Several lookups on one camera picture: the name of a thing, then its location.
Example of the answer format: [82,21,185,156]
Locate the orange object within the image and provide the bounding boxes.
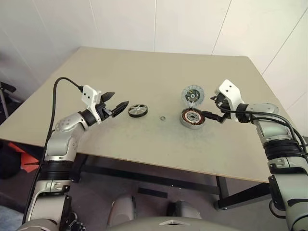
[8,141,40,173]

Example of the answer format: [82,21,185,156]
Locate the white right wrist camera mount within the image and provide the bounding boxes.
[214,79,241,120]

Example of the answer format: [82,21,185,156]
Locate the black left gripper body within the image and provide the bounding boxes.
[96,102,114,120]

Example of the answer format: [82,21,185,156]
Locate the silver motor housing copper windings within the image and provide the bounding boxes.
[180,108,205,129]

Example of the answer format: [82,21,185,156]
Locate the black rotor silver spokes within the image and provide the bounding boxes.
[128,103,148,118]

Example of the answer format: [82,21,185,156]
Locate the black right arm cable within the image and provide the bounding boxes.
[216,102,308,154]

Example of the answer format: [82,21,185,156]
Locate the grey robot torso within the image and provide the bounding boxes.
[19,213,289,231]

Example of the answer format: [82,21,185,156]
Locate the black table frame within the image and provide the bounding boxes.
[72,154,275,212]

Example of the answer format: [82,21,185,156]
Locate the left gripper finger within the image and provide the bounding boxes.
[101,91,116,103]
[112,101,130,118]

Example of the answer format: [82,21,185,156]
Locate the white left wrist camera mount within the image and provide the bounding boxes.
[81,85,103,121]

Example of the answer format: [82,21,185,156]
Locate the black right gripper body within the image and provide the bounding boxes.
[215,93,231,116]

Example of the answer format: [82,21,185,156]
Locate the black folding chair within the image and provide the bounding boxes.
[0,81,17,121]

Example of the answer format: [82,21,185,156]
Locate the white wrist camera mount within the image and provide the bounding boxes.
[81,85,103,121]
[214,79,241,120]

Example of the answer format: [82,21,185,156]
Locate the silver motor end cover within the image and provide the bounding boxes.
[180,84,205,106]

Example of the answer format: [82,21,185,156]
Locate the grey rounded shape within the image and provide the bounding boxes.
[107,194,138,227]

